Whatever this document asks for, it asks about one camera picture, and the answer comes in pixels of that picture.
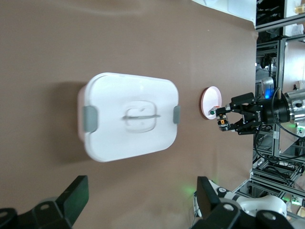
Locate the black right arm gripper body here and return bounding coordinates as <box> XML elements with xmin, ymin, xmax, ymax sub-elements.
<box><xmin>254</xmin><ymin>94</ymin><xmax>290</xmax><ymax>125</ymax></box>

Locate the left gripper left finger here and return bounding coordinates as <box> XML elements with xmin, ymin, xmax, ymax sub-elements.
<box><xmin>0</xmin><ymin>176</ymin><xmax>89</xmax><ymax>229</ymax></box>

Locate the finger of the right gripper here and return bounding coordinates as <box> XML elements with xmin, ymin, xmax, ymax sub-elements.
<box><xmin>215</xmin><ymin>92</ymin><xmax>257</xmax><ymax>115</ymax></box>
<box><xmin>218</xmin><ymin>116</ymin><xmax>259</xmax><ymax>135</ymax></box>

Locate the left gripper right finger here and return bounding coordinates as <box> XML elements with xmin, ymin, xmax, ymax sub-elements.
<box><xmin>193</xmin><ymin>177</ymin><xmax>293</xmax><ymax>229</ymax></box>

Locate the black and orange switch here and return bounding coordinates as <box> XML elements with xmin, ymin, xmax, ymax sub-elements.
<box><xmin>216</xmin><ymin>112</ymin><xmax>230</xmax><ymax>127</ymax></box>

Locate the white lidded storage box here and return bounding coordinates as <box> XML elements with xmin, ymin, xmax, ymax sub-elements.
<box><xmin>77</xmin><ymin>72</ymin><xmax>181</xmax><ymax>163</ymax></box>

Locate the pink round plate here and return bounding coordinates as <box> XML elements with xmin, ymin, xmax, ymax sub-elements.
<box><xmin>199</xmin><ymin>86</ymin><xmax>225</xmax><ymax>121</ymax></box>

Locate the white sheet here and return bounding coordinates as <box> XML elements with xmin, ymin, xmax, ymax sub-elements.
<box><xmin>193</xmin><ymin>0</ymin><xmax>257</xmax><ymax>24</ymax></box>

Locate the brown table mat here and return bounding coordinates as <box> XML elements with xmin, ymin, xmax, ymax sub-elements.
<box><xmin>0</xmin><ymin>0</ymin><xmax>258</xmax><ymax>229</ymax></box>

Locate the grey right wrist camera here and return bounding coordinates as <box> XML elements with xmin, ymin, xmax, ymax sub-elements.
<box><xmin>255</xmin><ymin>76</ymin><xmax>277</xmax><ymax>100</ymax></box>

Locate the white switch with green button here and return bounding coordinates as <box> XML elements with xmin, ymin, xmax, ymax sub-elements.
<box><xmin>208</xmin><ymin>105</ymin><xmax>221</xmax><ymax>117</ymax></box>

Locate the aluminium frame rack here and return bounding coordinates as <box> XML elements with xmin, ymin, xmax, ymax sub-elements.
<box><xmin>249</xmin><ymin>0</ymin><xmax>305</xmax><ymax>229</ymax></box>

